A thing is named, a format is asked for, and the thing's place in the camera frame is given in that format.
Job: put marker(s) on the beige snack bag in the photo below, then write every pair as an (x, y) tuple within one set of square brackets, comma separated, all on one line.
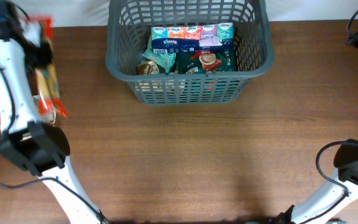
[(147, 67)]

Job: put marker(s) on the grey plastic basket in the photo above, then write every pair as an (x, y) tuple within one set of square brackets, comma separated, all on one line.
[(129, 30)]

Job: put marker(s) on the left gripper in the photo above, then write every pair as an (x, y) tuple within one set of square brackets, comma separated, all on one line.
[(48, 55)]

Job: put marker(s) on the green coffee bag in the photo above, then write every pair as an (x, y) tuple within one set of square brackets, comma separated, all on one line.
[(206, 61)]

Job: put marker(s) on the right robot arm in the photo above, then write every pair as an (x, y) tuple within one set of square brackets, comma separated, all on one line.
[(319, 159)]

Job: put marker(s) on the brown white pastry bag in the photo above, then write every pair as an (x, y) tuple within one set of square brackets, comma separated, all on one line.
[(48, 115)]

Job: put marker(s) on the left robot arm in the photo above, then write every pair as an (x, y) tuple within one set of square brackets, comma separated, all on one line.
[(29, 102)]

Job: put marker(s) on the Kleenex tissue multipack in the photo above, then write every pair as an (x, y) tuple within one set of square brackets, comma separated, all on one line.
[(168, 40)]

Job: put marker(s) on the orange spaghetti packet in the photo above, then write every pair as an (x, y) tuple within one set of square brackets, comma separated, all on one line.
[(47, 82)]

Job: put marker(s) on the light teal snack packet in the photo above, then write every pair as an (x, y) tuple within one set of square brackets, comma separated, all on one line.
[(164, 60)]

